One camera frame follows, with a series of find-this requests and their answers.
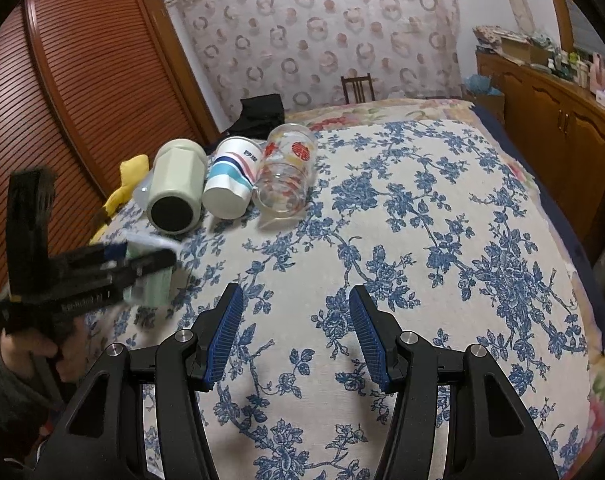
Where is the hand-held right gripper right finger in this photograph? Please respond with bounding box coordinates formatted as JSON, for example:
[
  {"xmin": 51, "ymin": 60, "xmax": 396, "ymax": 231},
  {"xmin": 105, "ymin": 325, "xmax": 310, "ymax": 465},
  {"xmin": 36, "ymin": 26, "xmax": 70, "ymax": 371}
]
[{"xmin": 349, "ymin": 284, "xmax": 560, "ymax": 480}]

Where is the yellow plush toy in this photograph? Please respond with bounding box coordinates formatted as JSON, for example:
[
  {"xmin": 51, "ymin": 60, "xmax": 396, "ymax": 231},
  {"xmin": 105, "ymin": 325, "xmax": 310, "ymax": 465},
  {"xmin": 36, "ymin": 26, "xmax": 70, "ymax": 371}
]
[{"xmin": 89, "ymin": 154, "xmax": 150, "ymax": 246}]

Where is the blue floral blanket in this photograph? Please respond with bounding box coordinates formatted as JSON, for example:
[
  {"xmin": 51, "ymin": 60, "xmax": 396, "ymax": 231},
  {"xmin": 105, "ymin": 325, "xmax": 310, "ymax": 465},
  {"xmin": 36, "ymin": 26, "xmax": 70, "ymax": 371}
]
[{"xmin": 85, "ymin": 117, "xmax": 605, "ymax": 480}]

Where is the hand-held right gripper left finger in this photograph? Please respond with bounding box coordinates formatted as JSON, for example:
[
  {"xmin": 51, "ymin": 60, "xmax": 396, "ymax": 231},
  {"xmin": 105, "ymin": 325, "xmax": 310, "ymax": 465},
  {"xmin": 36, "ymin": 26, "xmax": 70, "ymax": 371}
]
[{"xmin": 32, "ymin": 282, "xmax": 246, "ymax": 480}]

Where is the black bag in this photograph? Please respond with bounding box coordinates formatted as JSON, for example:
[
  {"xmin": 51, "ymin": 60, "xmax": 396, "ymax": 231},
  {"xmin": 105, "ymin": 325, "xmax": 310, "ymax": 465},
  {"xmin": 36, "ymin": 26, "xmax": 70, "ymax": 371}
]
[{"xmin": 226, "ymin": 96, "xmax": 287, "ymax": 139}]

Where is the stack of folded cloths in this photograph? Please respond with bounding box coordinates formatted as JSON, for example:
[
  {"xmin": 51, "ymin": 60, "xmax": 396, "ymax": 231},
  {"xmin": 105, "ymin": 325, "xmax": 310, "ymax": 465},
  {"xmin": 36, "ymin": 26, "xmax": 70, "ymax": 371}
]
[{"xmin": 472, "ymin": 25, "xmax": 508, "ymax": 53}]

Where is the pink bottle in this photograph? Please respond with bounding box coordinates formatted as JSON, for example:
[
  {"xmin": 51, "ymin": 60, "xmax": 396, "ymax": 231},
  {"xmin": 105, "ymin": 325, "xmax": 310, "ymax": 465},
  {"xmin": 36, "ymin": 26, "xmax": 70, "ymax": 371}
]
[{"xmin": 589, "ymin": 52, "xmax": 605, "ymax": 96}]

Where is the person's left hand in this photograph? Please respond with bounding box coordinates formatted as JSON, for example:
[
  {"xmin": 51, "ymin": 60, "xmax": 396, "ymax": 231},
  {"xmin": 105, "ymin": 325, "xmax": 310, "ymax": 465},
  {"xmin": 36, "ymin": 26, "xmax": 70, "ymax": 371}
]
[{"xmin": 1, "ymin": 331, "xmax": 81, "ymax": 384}]

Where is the patterned curtain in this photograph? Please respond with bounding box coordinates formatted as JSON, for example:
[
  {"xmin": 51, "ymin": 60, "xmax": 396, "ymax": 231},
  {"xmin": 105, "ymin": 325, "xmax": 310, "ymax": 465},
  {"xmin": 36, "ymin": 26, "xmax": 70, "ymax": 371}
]
[{"xmin": 165, "ymin": 0, "xmax": 463, "ymax": 126}]

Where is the person's left forearm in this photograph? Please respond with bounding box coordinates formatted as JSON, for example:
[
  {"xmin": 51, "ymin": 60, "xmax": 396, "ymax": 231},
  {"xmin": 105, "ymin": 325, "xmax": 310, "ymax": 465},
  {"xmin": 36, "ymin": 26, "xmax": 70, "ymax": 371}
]
[{"xmin": 0, "ymin": 337, "xmax": 66, "ymax": 468}]

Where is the colourful floral bedsheet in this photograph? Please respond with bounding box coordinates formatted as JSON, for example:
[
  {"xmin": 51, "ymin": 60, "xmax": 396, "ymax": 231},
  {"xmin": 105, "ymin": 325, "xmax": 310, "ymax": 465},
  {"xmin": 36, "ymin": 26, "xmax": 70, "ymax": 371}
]
[{"xmin": 282, "ymin": 97, "xmax": 605, "ymax": 461}]

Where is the white striped paper cup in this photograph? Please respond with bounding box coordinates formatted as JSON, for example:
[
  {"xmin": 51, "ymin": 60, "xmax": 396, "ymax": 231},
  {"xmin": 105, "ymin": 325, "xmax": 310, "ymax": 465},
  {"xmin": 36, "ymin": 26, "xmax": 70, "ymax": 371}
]
[{"xmin": 202, "ymin": 135, "xmax": 264, "ymax": 220}]

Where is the blue plastic bag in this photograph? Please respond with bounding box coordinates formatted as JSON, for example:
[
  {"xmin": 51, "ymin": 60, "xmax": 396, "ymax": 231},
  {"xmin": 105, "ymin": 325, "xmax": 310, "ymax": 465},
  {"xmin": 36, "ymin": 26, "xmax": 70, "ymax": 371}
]
[{"xmin": 463, "ymin": 74, "xmax": 505, "ymax": 97}]

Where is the cardboard box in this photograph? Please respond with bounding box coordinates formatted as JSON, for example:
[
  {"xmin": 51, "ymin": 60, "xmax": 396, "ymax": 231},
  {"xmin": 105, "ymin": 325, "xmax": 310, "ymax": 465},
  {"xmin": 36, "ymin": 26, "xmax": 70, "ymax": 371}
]
[{"xmin": 499, "ymin": 35, "xmax": 554, "ymax": 67}]

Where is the brown louvred wardrobe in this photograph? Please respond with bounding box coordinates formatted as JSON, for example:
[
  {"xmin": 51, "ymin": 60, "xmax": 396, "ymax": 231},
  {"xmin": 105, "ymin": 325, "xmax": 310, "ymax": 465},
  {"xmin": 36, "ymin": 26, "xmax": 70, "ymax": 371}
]
[{"xmin": 0, "ymin": 0, "xmax": 222, "ymax": 311}]

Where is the pale green faceted mug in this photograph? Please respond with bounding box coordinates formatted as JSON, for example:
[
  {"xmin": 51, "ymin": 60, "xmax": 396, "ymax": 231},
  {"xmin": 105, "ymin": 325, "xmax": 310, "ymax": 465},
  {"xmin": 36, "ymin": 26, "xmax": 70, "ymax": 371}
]
[{"xmin": 147, "ymin": 138, "xmax": 209, "ymax": 237}]

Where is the wooden chair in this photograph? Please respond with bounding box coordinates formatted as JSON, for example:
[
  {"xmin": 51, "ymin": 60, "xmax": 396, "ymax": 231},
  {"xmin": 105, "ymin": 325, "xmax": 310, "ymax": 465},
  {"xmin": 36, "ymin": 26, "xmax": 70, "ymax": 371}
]
[{"xmin": 341, "ymin": 73, "xmax": 375, "ymax": 106}]

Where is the wooden sideboard cabinet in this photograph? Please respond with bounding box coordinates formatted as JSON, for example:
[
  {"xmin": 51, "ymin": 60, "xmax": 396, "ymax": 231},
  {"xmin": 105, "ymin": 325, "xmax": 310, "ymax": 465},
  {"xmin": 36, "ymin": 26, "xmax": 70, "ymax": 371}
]
[{"xmin": 475, "ymin": 47, "xmax": 605, "ymax": 266}]

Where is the light green cup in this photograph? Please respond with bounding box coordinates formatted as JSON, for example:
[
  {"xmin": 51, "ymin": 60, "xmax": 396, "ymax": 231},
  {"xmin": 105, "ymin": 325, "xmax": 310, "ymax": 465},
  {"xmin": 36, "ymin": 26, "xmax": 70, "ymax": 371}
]
[{"xmin": 124, "ymin": 232, "xmax": 180, "ymax": 308}]

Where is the clear glass cup red print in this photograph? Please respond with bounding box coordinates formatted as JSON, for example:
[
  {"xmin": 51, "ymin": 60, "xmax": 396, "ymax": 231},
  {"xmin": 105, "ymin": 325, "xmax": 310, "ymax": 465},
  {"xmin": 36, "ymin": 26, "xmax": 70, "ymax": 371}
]
[{"xmin": 252, "ymin": 123, "xmax": 317, "ymax": 218}]

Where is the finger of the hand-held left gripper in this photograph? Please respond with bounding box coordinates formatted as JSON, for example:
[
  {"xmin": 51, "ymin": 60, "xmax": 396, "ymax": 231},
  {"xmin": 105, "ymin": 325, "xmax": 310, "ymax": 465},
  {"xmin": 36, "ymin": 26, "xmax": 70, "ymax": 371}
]
[
  {"xmin": 52, "ymin": 241, "xmax": 130, "ymax": 270},
  {"xmin": 108, "ymin": 249, "xmax": 178, "ymax": 282}
]

